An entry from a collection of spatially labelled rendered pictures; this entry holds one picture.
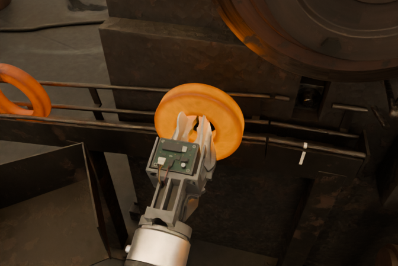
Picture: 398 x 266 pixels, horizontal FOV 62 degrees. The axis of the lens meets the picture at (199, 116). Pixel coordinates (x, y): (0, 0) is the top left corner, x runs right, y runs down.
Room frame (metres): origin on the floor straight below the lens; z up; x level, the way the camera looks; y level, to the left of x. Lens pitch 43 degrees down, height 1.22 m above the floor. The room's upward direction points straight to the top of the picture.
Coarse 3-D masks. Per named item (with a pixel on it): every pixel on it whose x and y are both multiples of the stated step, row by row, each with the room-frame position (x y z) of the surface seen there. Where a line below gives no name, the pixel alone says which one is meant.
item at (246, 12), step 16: (240, 0) 0.48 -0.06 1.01; (256, 0) 0.45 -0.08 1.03; (256, 16) 0.47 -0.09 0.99; (256, 32) 0.47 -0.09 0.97; (272, 32) 0.47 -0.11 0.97; (288, 48) 0.46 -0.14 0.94; (304, 48) 0.44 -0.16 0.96; (320, 64) 0.45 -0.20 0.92; (336, 64) 0.44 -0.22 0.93; (352, 64) 0.44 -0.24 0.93; (368, 64) 0.43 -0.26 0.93; (384, 64) 0.42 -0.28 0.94
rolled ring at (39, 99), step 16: (0, 64) 0.68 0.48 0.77; (0, 80) 0.65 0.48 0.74; (16, 80) 0.64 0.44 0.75; (32, 80) 0.65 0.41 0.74; (0, 96) 0.68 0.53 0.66; (32, 96) 0.63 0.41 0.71; (48, 96) 0.65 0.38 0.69; (0, 112) 0.67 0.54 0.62; (16, 112) 0.66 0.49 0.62; (32, 112) 0.66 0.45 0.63; (48, 112) 0.64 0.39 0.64
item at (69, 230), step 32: (32, 160) 0.42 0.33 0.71; (64, 160) 0.44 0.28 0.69; (0, 192) 0.39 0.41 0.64; (32, 192) 0.41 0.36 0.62; (64, 192) 0.42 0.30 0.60; (96, 192) 0.39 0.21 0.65; (0, 224) 0.35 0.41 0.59; (32, 224) 0.35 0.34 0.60; (64, 224) 0.35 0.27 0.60; (96, 224) 0.28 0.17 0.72; (0, 256) 0.28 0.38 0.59; (32, 256) 0.28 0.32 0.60; (64, 256) 0.28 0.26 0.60; (96, 256) 0.28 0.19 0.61
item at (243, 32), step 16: (224, 0) 0.50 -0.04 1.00; (224, 16) 0.50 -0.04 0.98; (240, 16) 0.50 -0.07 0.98; (240, 32) 0.49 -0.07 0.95; (256, 48) 0.49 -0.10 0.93; (272, 48) 0.48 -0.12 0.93; (288, 64) 0.47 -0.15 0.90; (304, 64) 0.47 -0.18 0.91; (336, 80) 0.45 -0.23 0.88; (352, 80) 0.45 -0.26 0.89; (368, 80) 0.44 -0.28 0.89
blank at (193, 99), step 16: (176, 96) 0.40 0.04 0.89; (192, 96) 0.40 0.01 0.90; (208, 96) 0.40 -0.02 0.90; (224, 96) 0.41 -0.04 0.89; (160, 112) 0.41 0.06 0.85; (176, 112) 0.40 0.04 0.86; (192, 112) 0.40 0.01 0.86; (208, 112) 0.39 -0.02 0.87; (224, 112) 0.39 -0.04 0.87; (240, 112) 0.40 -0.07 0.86; (160, 128) 0.41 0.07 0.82; (224, 128) 0.38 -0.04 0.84; (240, 128) 0.38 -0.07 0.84; (224, 144) 0.38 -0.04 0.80
